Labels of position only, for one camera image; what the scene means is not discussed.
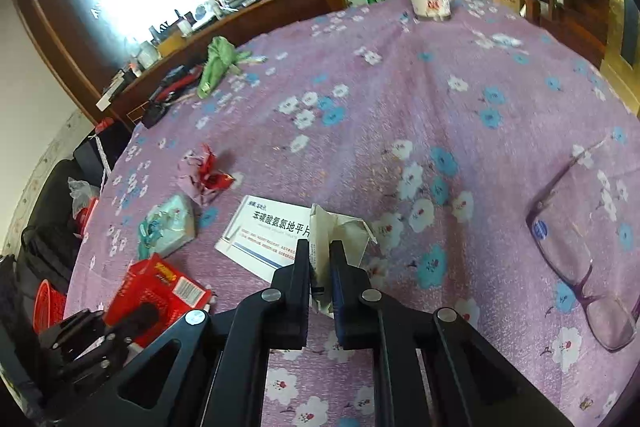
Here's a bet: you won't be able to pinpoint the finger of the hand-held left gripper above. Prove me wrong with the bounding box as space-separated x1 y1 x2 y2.
39 309 108 353
62 304 160 383

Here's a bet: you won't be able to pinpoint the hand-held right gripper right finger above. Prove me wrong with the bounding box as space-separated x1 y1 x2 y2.
329 239 576 427

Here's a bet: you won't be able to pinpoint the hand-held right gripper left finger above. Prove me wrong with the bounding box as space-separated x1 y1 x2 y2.
47 239 315 427

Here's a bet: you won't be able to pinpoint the red plastic basket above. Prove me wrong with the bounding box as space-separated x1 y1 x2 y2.
32 279 68 335

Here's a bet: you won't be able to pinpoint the white and blue medicine box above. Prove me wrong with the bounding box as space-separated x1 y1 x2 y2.
215 195 313 270

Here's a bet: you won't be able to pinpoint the red cardboard box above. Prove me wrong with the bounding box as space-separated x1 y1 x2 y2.
102 253 216 348

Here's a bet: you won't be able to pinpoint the red crumpled wrapper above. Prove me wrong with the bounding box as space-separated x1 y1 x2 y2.
177 144 236 205

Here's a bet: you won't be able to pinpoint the clear plastic bag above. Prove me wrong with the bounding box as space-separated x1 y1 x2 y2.
67 177 101 215

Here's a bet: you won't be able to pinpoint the light green tissue packet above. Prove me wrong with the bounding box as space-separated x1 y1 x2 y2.
137 194 197 260

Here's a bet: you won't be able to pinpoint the black bag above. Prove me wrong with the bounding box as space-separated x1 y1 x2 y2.
74 127 132 180

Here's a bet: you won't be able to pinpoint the purple floral tablecloth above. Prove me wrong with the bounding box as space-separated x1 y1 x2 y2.
65 0 640 427

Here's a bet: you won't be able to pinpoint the black and red tool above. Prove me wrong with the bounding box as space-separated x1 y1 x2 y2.
141 64 203 128

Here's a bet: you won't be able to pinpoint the green cloth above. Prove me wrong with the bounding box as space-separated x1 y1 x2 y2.
196 36 253 100

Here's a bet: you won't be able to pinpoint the purple eyeglasses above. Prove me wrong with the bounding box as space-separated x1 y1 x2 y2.
525 134 637 353

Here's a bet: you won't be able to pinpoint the wooden counter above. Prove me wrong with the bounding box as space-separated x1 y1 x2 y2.
97 0 346 128

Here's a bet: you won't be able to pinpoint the row of counter items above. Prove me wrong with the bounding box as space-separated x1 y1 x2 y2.
100 0 321 98

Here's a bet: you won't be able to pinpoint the white cord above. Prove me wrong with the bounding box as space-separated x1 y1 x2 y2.
94 134 110 194

